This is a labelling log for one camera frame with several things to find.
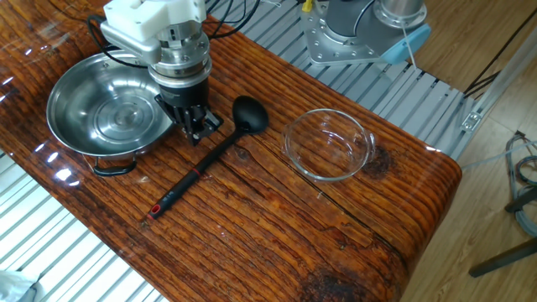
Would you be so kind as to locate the thin white tube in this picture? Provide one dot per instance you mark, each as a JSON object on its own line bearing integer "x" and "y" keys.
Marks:
{"x": 499, "y": 156}

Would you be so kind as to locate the silver finned box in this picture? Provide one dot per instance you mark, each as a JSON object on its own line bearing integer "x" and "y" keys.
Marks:
{"x": 130, "y": 44}

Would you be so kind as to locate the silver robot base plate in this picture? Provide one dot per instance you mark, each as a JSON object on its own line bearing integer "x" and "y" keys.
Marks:
{"x": 319, "y": 42}

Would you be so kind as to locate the small yellow object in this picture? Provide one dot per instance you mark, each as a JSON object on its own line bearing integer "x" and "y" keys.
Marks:
{"x": 307, "y": 6}

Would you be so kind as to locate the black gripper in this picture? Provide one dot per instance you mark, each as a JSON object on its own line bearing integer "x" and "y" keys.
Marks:
{"x": 184, "y": 95}

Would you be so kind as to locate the blue white crumpled package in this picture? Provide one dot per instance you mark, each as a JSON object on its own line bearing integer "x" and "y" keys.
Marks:
{"x": 12, "y": 287}

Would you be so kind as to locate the metal corner bracket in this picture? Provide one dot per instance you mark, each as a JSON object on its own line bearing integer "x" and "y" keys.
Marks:
{"x": 471, "y": 121}

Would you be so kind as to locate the clear glass bowl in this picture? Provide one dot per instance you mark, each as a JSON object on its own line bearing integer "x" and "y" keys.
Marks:
{"x": 327, "y": 144}

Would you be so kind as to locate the dark stand leg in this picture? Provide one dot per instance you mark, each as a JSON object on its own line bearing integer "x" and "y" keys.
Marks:
{"x": 520, "y": 202}
{"x": 503, "y": 258}

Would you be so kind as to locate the silver force sensor flange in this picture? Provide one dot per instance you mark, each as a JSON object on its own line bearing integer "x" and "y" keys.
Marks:
{"x": 182, "y": 58}

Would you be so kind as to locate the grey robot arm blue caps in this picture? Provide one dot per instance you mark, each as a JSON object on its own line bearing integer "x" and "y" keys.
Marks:
{"x": 342, "y": 19}

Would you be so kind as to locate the wood pattern table cover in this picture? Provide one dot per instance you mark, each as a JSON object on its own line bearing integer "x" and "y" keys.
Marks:
{"x": 251, "y": 230}

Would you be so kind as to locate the black ladle red accents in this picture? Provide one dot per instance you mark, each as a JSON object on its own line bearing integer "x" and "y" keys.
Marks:
{"x": 249, "y": 113}

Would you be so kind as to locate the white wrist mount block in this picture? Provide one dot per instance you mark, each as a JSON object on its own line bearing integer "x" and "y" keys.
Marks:
{"x": 142, "y": 17}

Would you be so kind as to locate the aluminium frame rail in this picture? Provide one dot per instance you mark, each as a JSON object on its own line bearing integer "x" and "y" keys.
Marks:
{"x": 503, "y": 79}

